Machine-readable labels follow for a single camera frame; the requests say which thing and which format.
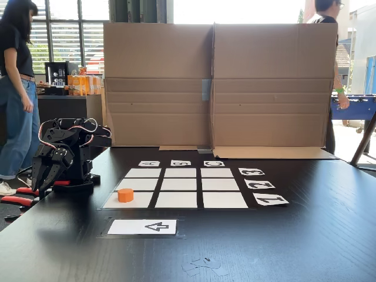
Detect orange juice cartons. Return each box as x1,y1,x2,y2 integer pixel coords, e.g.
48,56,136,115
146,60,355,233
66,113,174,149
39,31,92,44
67,74,104,96

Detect white arrow paper sheet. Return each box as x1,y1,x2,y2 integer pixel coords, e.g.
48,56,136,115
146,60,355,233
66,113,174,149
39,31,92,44
107,219,178,236

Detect person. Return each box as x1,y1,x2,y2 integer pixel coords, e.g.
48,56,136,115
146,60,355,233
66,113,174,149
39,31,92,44
308,0,351,156
0,0,41,197

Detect clear tape scraps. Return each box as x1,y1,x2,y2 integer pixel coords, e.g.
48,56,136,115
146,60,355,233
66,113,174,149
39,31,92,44
180,257,230,278

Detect black power cable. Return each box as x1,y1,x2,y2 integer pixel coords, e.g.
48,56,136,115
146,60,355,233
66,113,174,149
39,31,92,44
15,165,33,185

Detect round orange token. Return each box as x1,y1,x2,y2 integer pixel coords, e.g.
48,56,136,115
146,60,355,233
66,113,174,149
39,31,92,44
117,188,135,203

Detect paper sheet number 1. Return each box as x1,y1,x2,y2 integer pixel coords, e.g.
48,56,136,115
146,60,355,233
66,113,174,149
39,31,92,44
252,192,290,207

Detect paper sheet number 3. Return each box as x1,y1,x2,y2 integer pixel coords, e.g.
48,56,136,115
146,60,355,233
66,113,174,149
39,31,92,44
238,167,266,176

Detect dark counter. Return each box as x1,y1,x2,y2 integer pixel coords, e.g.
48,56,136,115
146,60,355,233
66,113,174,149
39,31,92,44
35,93,107,147

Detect red handled clamp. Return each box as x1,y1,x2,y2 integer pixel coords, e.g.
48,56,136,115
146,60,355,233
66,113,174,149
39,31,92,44
0,186,41,220

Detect brown cardboard box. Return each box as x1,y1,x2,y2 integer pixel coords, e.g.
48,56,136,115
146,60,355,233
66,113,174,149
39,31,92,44
103,22,214,152
211,22,339,160

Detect slanted table leg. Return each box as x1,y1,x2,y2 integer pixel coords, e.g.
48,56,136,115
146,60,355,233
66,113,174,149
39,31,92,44
350,112,376,173

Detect white nine-square grid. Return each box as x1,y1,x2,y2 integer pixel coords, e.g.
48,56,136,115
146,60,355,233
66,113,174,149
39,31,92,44
101,166,257,210

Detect black red table clamp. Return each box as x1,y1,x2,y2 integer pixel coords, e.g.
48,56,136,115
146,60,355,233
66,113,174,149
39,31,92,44
38,179,72,201

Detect blue foosball table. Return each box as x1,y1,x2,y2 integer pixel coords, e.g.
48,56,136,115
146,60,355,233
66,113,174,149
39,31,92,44
330,93,376,133

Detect red white servo cable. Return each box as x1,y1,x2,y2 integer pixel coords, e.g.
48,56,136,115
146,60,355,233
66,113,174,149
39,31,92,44
38,117,99,149

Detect paper sheet number 2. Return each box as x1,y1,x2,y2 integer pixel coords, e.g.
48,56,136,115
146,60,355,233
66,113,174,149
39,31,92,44
244,179,276,190

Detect black mini fridge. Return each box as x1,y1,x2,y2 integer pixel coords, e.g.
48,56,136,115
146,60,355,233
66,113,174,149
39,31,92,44
44,61,79,89

